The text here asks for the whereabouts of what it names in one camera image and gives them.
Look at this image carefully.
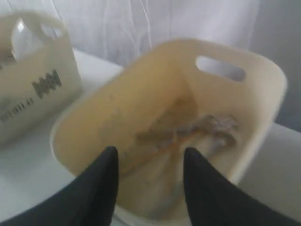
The white curtain backdrop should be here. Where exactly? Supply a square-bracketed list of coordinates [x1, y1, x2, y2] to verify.
[0, 0, 301, 131]

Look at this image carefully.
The cream bin with triangle mark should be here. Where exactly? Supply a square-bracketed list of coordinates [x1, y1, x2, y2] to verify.
[50, 39, 287, 226]

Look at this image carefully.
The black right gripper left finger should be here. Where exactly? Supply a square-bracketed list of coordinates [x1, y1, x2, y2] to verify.
[0, 146, 118, 226]

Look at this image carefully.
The steel fork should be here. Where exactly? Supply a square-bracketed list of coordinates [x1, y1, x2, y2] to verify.
[141, 114, 238, 148]

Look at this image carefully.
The horizontal wooden chopstick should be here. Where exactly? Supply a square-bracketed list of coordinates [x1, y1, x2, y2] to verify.
[120, 131, 205, 179]

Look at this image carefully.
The cream bin with circle mark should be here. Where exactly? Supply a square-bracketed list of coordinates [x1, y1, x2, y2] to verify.
[0, 12, 82, 144]

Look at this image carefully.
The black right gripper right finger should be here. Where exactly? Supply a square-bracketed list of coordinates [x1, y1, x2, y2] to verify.
[183, 147, 300, 226]

